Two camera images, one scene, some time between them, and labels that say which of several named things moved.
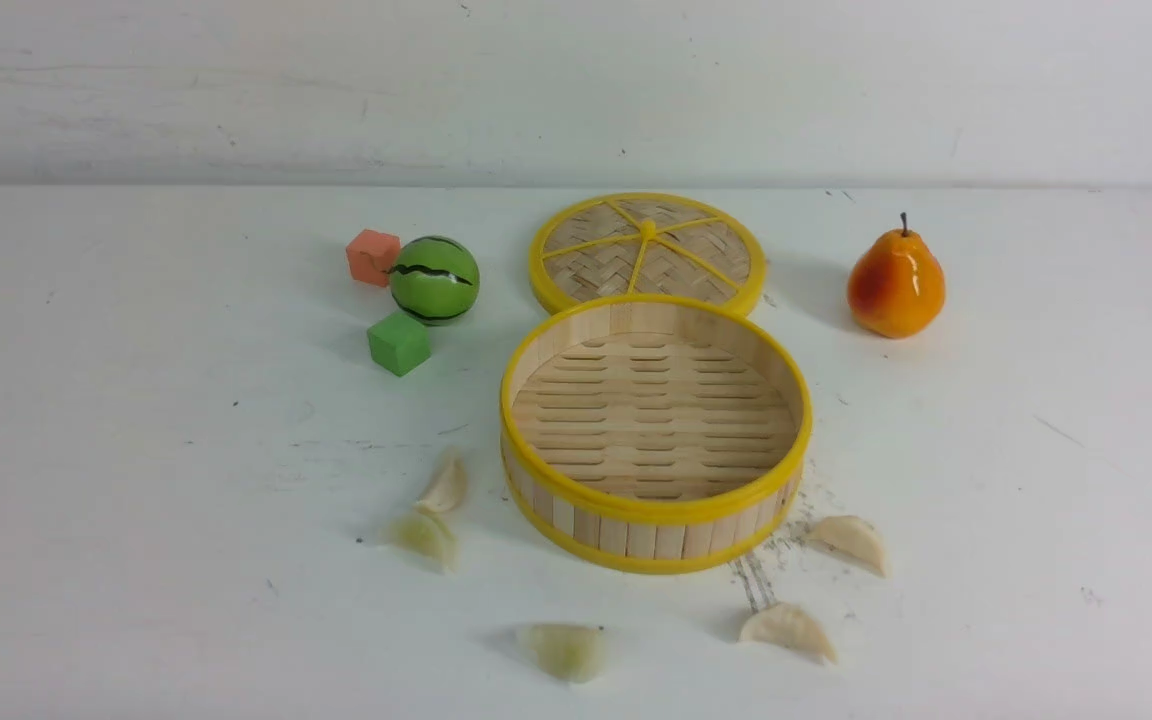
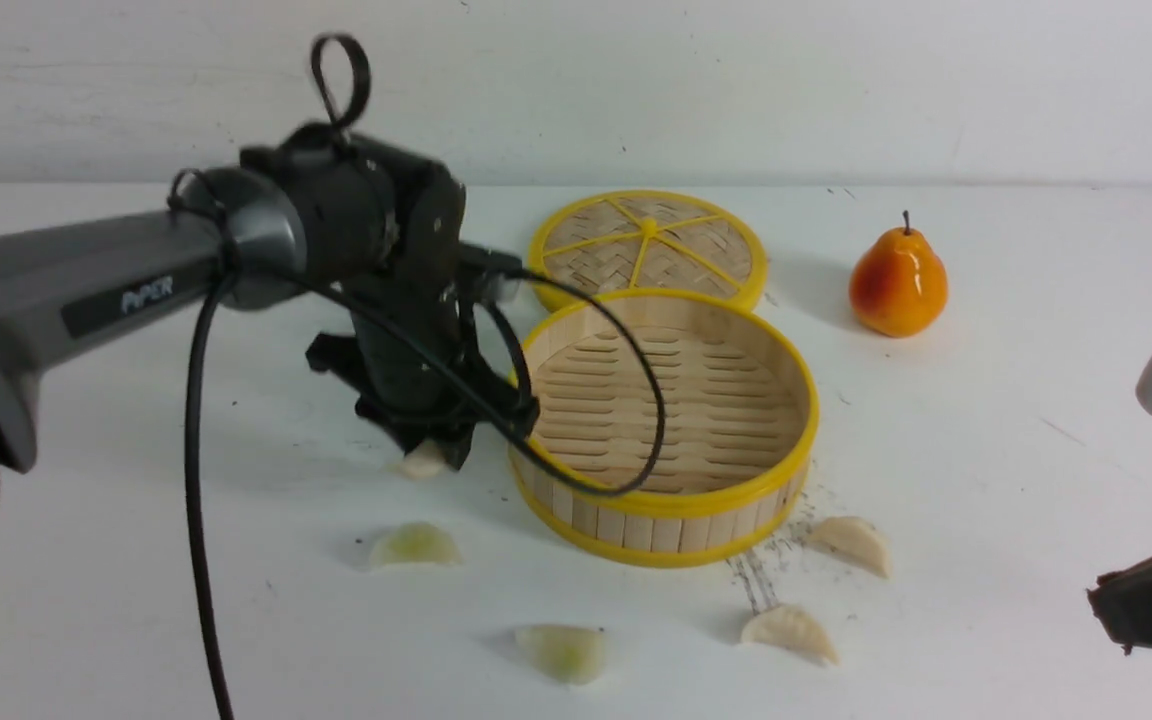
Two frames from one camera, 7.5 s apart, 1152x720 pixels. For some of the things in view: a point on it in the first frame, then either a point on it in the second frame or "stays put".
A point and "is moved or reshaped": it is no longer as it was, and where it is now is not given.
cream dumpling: (853, 535) stays put
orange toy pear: (896, 286) stays put
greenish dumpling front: (573, 653) stays put
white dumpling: (446, 489) → (425, 461)
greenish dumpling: (427, 539) is moved or reshaped
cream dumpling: (787, 626) stays put
